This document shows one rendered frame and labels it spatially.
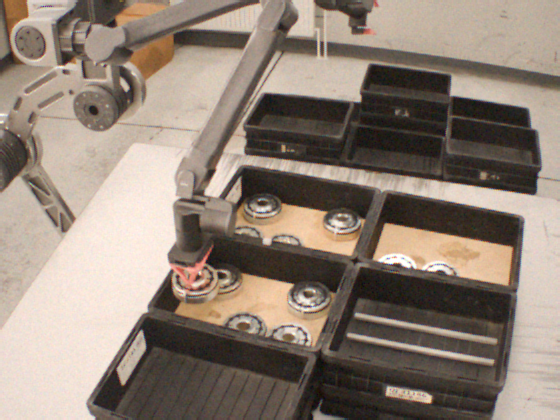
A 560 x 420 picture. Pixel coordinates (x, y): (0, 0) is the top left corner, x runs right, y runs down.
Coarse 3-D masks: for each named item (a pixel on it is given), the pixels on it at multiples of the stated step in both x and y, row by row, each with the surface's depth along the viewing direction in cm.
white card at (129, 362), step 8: (136, 344) 148; (144, 344) 153; (128, 352) 145; (136, 352) 149; (128, 360) 146; (136, 360) 150; (120, 368) 142; (128, 368) 146; (120, 376) 143; (128, 376) 147
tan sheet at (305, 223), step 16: (240, 208) 199; (288, 208) 198; (304, 208) 198; (240, 224) 193; (272, 224) 193; (288, 224) 193; (304, 224) 192; (320, 224) 192; (304, 240) 187; (320, 240) 187; (352, 240) 187
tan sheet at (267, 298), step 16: (256, 288) 173; (272, 288) 173; (288, 288) 173; (192, 304) 169; (208, 304) 169; (224, 304) 169; (240, 304) 169; (256, 304) 169; (272, 304) 169; (208, 320) 165; (272, 320) 164; (288, 320) 164; (304, 320) 164; (320, 320) 164
